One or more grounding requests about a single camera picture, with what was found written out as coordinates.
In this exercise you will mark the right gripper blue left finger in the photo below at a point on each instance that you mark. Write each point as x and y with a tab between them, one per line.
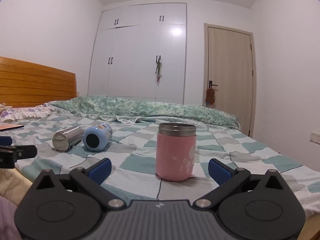
88	181

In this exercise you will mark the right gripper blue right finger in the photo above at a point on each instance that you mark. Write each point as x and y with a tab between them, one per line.
230	181

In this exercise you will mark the blue cartoon cup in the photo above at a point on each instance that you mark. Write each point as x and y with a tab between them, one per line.
97	137

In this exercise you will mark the pink cup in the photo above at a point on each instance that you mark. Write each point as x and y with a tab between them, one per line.
175	151

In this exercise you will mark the steel cup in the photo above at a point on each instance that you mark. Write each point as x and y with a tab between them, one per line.
66	139

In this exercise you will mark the orange book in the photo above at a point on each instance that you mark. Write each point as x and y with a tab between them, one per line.
10	127

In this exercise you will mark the checkered bed blanket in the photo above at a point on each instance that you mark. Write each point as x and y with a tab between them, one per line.
132	151

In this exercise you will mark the purple floral pillow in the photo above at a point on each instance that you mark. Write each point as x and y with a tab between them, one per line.
15	114

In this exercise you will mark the wooden headboard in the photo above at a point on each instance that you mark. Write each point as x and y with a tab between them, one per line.
25	84

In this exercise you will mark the green floral quilt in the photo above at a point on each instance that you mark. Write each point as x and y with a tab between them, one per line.
127	111

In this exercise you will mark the brown plush toy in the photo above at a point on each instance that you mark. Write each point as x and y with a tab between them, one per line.
210	97

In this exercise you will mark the beige wooden door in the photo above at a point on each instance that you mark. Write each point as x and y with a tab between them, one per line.
229	61

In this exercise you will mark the hanging green ornament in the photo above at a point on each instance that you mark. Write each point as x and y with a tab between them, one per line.
158	71

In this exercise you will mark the white wardrobe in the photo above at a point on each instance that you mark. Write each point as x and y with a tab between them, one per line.
126	45

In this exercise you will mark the wall power outlet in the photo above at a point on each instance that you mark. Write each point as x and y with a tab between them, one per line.
315	136

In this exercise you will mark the black door handle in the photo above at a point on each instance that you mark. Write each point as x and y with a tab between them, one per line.
212	85

